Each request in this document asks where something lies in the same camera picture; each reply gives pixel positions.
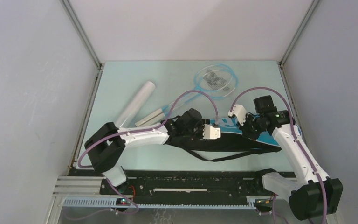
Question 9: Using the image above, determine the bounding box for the black bag strap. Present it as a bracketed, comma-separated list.
[182, 147, 282, 162]

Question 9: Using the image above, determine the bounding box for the blue racket bag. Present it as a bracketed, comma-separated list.
[165, 120, 282, 155]

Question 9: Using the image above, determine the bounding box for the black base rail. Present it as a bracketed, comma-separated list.
[100, 168, 283, 206]

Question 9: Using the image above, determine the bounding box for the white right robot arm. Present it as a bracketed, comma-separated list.
[231, 96, 343, 220]

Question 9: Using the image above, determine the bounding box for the white shuttlecock tube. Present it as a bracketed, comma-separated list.
[115, 81, 156, 127]

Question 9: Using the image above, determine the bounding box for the aluminium frame post left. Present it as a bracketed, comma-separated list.
[59, 0, 102, 70]

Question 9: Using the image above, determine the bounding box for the grey cable duct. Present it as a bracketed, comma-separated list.
[62, 197, 255, 209]

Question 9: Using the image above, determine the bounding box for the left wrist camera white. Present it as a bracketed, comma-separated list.
[202, 124, 221, 140]

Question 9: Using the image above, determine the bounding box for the aluminium frame post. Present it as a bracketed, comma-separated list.
[59, 0, 102, 70]
[279, 0, 322, 68]

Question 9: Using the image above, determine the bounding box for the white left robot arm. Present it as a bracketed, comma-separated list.
[84, 108, 204, 194]

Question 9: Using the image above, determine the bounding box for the aluminium frame post right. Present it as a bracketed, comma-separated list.
[279, 0, 322, 68]

